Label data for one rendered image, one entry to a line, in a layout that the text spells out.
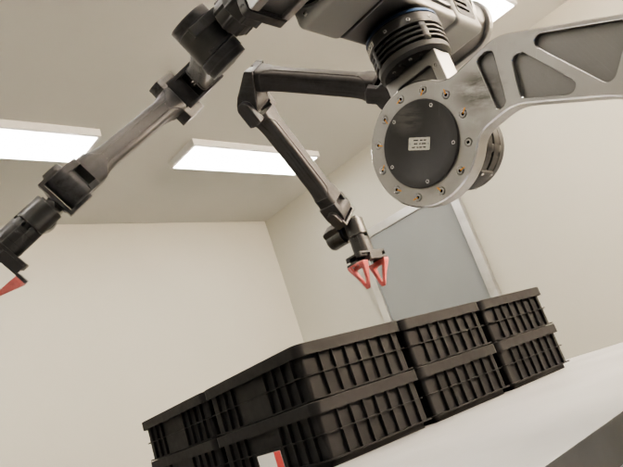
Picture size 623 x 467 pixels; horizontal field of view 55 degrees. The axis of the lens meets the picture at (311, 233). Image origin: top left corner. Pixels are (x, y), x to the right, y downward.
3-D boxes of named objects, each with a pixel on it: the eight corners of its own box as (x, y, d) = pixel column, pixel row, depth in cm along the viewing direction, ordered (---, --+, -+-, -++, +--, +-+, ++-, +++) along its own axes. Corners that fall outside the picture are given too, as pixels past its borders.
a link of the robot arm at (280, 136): (247, 99, 151) (263, 81, 159) (232, 109, 154) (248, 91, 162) (345, 225, 165) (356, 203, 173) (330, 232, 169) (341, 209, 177)
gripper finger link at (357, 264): (355, 293, 166) (344, 261, 168) (373, 290, 170) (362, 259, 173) (371, 284, 161) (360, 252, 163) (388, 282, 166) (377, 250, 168)
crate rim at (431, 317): (482, 309, 152) (478, 300, 152) (403, 329, 132) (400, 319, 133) (379, 352, 180) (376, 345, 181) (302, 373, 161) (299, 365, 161)
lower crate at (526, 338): (575, 363, 165) (556, 322, 169) (515, 389, 146) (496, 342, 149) (465, 396, 194) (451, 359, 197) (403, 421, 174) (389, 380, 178)
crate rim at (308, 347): (403, 329, 132) (400, 319, 133) (298, 357, 113) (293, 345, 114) (302, 373, 161) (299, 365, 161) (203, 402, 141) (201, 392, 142)
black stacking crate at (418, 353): (496, 346, 149) (478, 303, 152) (419, 372, 130) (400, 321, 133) (390, 384, 177) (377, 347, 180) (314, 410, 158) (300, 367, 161)
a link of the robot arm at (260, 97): (227, 69, 148) (244, 53, 155) (235, 119, 156) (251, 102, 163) (408, 82, 134) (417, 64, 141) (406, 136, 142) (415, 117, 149)
